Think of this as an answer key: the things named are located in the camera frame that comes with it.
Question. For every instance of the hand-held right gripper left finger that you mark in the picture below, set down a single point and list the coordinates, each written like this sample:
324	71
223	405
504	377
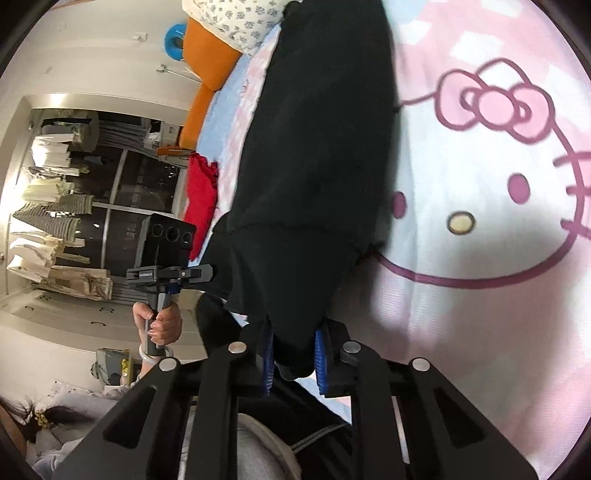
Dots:
267	364

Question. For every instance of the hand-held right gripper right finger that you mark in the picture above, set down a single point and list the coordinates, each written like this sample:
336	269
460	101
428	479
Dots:
322	364

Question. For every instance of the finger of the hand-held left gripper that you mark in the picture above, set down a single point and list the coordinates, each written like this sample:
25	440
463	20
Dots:
201	273

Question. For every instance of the black garment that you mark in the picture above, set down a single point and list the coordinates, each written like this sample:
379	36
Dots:
314	161

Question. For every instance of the person's grey-sleeved left forearm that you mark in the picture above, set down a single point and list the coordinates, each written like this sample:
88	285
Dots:
134	385

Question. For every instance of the person's left hand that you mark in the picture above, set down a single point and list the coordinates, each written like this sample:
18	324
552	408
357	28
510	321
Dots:
166	325

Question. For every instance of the red cloth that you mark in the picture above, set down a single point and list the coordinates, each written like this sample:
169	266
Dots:
201	198

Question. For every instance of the beige hanging garment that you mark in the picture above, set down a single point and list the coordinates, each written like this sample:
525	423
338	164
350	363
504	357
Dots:
78	279

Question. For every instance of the striped hanging shirt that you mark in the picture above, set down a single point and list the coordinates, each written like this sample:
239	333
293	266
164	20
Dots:
51	217

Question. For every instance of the cream hanging garment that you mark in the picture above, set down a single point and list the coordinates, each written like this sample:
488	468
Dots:
44	190

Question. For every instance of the light blue bed sheet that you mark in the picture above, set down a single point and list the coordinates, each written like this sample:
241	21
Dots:
226	110

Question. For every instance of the orange bed headboard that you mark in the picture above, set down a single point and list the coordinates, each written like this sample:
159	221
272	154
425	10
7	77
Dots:
207	55

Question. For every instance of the person's dark hair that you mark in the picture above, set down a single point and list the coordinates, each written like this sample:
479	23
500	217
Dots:
18	413

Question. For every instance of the pink checked cat-print blanket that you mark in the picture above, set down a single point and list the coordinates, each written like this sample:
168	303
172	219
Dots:
485	161

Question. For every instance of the blue round wall fixture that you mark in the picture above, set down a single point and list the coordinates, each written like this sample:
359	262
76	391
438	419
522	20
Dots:
173	44

